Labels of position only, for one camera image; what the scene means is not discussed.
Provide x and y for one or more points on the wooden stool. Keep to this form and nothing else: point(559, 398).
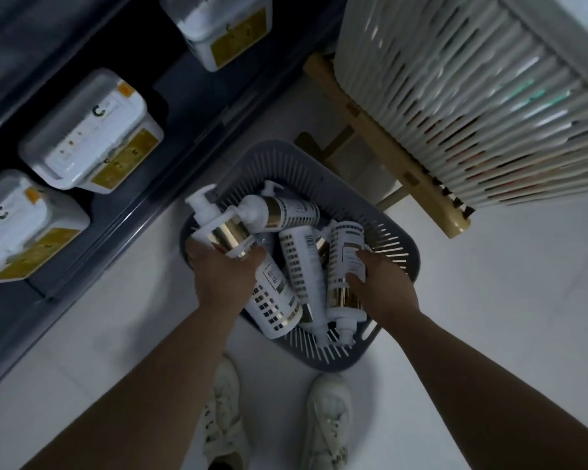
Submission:
point(387, 146)

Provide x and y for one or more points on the person's left white sneaker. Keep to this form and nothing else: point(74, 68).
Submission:
point(225, 416)

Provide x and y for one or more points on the dark grey shelf unit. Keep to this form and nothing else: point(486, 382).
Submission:
point(186, 92)

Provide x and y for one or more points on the person's right forearm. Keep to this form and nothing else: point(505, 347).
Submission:
point(490, 391)

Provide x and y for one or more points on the person's white sneaker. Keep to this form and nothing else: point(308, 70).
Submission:
point(225, 416)
point(328, 425)

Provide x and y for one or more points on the white gold pump bottle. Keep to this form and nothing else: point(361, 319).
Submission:
point(345, 239)
point(225, 230)
point(299, 259)
point(286, 212)

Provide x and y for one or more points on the person's right hand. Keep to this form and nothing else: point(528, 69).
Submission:
point(387, 293)

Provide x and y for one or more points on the person's right thumb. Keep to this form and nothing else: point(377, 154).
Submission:
point(355, 282)

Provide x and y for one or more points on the white container with yellow label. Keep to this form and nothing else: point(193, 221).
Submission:
point(220, 29)
point(93, 132)
point(24, 230)

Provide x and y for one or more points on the person's left hand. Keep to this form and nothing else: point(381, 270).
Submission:
point(223, 281)

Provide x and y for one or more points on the person's right white sneaker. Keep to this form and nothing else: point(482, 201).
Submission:
point(328, 425)

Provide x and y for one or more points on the grey slotted plastic basket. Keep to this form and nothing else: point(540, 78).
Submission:
point(323, 185)

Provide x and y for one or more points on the person's left forearm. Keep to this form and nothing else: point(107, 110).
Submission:
point(142, 396)

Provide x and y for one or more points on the white slatted laundry basket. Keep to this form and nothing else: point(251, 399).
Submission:
point(470, 92)

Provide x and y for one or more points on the person's left thumb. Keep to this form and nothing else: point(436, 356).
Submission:
point(254, 254)

